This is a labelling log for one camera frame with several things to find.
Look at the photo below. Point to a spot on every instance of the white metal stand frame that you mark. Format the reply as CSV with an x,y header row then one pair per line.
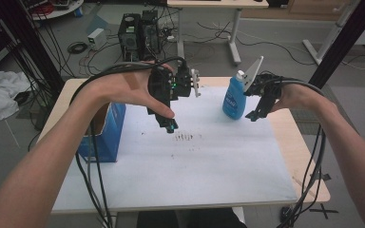
x,y
329,34

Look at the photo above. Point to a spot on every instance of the small white device box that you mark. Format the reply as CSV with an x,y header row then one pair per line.
x,y
96,38

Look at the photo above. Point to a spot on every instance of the person's left hand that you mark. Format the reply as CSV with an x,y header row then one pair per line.
x,y
123,87

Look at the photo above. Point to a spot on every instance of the black computer tower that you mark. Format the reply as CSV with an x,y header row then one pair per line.
x,y
138,34

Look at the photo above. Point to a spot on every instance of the blue spray bottle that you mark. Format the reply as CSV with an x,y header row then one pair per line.
x,y
233,99

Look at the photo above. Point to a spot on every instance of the blue cardboard box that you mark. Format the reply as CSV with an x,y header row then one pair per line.
x,y
109,133

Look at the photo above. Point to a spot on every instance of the white table mat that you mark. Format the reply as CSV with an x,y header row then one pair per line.
x,y
187,167

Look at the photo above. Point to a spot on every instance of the round white table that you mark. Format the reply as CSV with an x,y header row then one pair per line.
x,y
58,9

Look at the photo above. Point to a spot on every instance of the black metal stand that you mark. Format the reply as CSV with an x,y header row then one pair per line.
x,y
31,44

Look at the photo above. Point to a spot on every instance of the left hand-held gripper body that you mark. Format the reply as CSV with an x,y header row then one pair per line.
x,y
163,85

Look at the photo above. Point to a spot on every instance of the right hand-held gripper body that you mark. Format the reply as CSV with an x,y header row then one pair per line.
x,y
266,87

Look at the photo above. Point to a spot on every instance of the black metal pole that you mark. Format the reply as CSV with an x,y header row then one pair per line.
x,y
345,41

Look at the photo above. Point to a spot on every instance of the person's right hand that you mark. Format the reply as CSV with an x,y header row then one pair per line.
x,y
297,95

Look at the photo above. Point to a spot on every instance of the light wooden desk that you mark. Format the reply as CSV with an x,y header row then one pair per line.
x,y
215,3

